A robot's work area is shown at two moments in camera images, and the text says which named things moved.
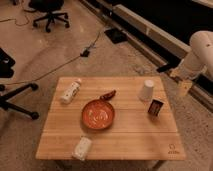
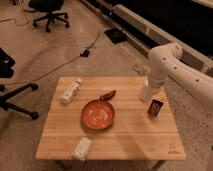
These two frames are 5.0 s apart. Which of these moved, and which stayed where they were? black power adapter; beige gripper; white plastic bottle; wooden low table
Moved: beige gripper
Stayed: wooden low table; black power adapter; white plastic bottle
